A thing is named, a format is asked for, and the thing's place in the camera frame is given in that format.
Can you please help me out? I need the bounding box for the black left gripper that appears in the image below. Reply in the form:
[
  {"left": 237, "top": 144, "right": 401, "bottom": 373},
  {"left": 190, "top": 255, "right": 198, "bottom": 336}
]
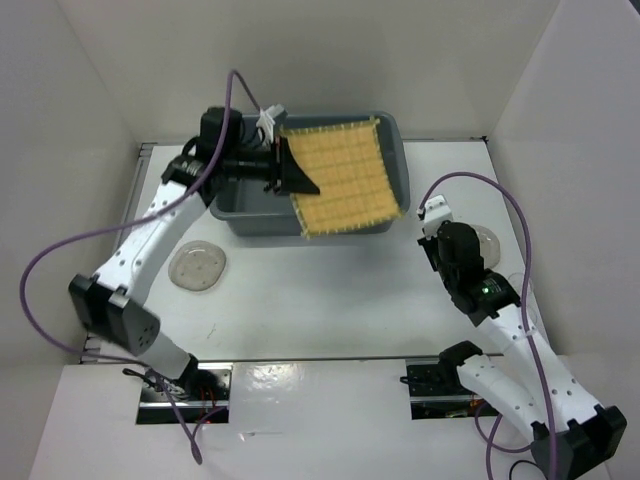
[{"left": 224, "top": 136, "right": 320, "bottom": 197}]

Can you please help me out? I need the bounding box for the yellow bamboo placemat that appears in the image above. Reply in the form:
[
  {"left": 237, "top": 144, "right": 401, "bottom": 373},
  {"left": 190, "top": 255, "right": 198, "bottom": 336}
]
[{"left": 280, "top": 116, "right": 403, "bottom": 238}]

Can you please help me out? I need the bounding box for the clear glass plate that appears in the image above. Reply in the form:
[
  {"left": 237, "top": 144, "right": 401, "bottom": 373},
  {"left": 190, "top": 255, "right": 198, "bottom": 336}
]
[
  {"left": 472, "top": 225, "right": 501, "bottom": 269},
  {"left": 168, "top": 241, "right": 227, "bottom": 292}
]

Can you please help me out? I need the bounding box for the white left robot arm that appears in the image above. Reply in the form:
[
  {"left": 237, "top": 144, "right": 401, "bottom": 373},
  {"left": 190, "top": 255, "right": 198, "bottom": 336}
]
[{"left": 69, "top": 104, "right": 320, "bottom": 400}]

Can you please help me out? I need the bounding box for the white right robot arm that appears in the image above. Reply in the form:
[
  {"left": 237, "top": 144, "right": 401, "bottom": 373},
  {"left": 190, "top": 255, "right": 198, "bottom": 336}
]
[{"left": 419, "top": 219, "right": 627, "bottom": 479}]

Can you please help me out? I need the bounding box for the grey plastic bin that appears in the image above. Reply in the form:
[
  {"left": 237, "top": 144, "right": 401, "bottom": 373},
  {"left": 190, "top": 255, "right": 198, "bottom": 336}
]
[{"left": 210, "top": 111, "right": 410, "bottom": 237}]

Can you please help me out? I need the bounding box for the clear glass cup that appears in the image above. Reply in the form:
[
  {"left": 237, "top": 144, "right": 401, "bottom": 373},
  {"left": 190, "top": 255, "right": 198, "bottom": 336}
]
[{"left": 507, "top": 272, "right": 541, "bottom": 331}]

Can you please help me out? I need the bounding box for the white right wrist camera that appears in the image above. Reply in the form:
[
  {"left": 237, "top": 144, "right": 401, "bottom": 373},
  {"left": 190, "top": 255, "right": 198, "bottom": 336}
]
[{"left": 417, "top": 195, "right": 453, "bottom": 239}]

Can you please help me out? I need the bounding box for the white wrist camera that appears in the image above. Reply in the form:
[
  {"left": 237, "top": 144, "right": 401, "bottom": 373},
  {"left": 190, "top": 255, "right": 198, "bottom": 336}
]
[
  {"left": 256, "top": 104, "right": 288, "bottom": 146},
  {"left": 417, "top": 195, "right": 453, "bottom": 239}
]

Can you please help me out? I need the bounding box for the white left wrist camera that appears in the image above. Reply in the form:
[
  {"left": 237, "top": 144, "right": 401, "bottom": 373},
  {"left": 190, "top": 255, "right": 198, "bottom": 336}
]
[{"left": 256, "top": 104, "right": 288, "bottom": 146}]

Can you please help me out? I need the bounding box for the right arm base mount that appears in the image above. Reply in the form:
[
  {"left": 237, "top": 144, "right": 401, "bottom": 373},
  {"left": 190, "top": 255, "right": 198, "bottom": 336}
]
[{"left": 399, "top": 357, "right": 485, "bottom": 420}]

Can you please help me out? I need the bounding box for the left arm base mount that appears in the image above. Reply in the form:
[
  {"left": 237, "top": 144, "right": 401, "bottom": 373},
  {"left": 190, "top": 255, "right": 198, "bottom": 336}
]
[{"left": 122, "top": 362, "right": 233, "bottom": 425}]

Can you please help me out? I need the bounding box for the black cable loop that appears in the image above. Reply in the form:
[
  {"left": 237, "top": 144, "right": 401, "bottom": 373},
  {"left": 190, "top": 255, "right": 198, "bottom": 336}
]
[{"left": 508, "top": 459, "right": 546, "bottom": 480}]

